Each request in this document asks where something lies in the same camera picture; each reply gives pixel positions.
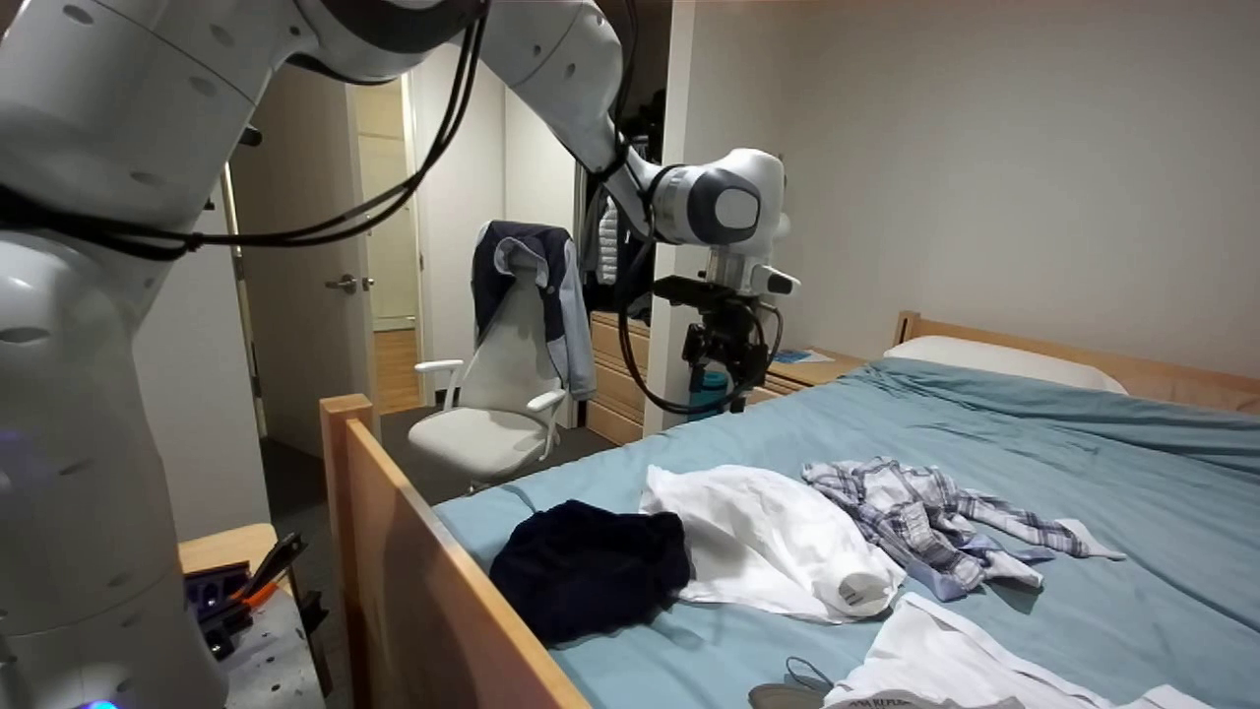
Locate wooden nightstand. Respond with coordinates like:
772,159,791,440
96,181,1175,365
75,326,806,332
755,348,874,404

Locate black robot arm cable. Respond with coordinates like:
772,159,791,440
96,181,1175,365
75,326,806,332
0,0,496,264

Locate dark blue box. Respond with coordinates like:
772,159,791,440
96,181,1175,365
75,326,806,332
182,561,252,630

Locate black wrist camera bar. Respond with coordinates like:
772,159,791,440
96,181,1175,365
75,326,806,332
650,268,803,314

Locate wooden dresser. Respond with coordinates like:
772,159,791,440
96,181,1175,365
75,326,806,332
584,311,656,449

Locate white office chair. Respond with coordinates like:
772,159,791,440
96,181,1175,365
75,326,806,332
407,253,584,483

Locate dark navy clothing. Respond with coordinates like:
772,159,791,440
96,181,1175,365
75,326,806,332
490,495,698,650

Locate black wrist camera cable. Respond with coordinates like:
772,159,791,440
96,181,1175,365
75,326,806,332
610,167,791,425

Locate wooden bed frame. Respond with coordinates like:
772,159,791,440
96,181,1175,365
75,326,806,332
316,311,1260,709

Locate teal bottle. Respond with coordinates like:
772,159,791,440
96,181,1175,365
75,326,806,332
689,365,740,423

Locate white pillow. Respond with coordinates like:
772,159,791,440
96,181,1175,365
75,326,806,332
877,332,1134,396

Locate blue grey jacket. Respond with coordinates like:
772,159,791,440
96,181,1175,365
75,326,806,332
467,218,597,402

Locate black orange handled pliers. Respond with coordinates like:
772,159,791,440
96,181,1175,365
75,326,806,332
192,528,316,660

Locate white buttoned garment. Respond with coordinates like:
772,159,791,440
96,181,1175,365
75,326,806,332
822,591,1218,709

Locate blue white plaid shirt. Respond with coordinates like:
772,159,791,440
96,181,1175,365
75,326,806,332
798,452,1125,605

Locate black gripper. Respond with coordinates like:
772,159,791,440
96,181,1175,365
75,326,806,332
681,299,780,416

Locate grey room door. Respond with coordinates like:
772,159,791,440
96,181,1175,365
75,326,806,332
234,62,378,458

